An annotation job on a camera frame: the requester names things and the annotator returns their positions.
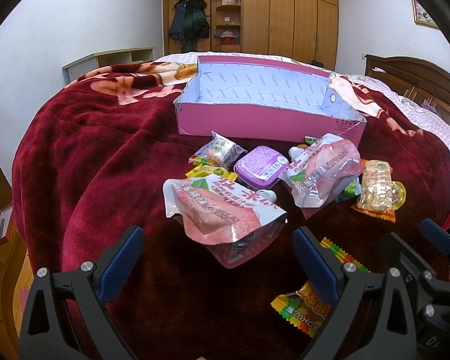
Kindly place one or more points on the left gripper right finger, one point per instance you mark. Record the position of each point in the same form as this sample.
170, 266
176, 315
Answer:
371, 315

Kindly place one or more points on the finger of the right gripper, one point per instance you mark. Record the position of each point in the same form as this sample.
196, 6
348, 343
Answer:
436, 235
415, 274

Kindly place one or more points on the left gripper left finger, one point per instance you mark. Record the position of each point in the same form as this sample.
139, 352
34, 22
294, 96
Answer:
47, 330

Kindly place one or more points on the colourful gummy candy bag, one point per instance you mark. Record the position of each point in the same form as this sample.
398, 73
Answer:
304, 308

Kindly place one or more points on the orange corn snack pack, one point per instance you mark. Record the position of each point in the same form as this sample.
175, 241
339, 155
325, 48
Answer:
380, 196

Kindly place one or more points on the pink peach drink pouch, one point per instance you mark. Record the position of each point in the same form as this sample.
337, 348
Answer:
233, 222

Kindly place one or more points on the purple candy tin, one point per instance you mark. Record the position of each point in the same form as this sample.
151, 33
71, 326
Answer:
260, 168

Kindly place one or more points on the clear candy pack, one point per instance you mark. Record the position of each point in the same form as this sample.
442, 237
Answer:
219, 152

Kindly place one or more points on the green pea snack bag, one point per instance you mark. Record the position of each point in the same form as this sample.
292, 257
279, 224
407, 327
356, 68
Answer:
352, 190

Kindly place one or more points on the wooden side cabinet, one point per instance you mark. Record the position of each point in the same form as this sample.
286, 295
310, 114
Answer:
12, 256

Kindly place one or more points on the wooden headboard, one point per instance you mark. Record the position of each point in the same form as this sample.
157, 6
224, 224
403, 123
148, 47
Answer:
416, 79

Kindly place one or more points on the red floral blanket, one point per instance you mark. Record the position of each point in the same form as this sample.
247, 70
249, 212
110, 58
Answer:
93, 162

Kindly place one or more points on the black bag on floor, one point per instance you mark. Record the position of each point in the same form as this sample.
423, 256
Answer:
317, 63

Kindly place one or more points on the framed wedding photo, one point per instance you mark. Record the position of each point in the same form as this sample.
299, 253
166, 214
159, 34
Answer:
421, 17

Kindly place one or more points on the pink cardboard box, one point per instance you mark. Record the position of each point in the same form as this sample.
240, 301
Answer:
245, 96

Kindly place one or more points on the wooden wardrobe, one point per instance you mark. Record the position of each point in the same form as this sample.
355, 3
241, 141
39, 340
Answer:
303, 30

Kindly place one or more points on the grey low shelf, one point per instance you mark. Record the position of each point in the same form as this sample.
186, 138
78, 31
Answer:
81, 66

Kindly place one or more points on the red pot on shelf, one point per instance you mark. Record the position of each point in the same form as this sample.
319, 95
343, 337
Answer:
226, 38

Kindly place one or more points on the hanging dark coats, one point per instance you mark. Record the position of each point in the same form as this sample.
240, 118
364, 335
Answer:
189, 24

